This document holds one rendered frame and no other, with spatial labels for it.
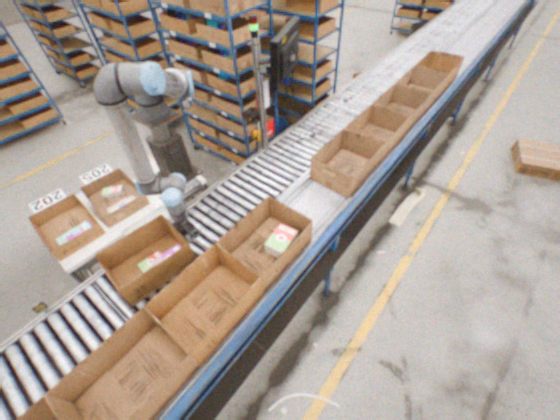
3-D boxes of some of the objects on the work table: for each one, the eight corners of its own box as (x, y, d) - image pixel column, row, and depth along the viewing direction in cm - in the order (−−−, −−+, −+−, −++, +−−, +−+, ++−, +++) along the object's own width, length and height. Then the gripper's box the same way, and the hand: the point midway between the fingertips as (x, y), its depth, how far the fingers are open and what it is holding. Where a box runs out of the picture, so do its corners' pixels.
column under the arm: (153, 175, 220) (135, 138, 195) (182, 158, 232) (168, 121, 207) (173, 191, 208) (156, 153, 183) (203, 172, 220) (191, 134, 195)
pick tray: (125, 177, 220) (119, 167, 212) (150, 203, 201) (145, 193, 193) (86, 198, 207) (78, 188, 199) (110, 228, 188) (102, 217, 181)
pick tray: (81, 203, 204) (73, 192, 196) (106, 232, 185) (98, 222, 178) (37, 227, 191) (26, 217, 183) (59, 262, 172) (49, 252, 165)
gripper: (180, 207, 163) (191, 231, 179) (167, 217, 158) (179, 240, 174) (190, 214, 159) (200, 238, 175) (177, 224, 154) (188, 248, 170)
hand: (192, 240), depth 172 cm, fingers closed
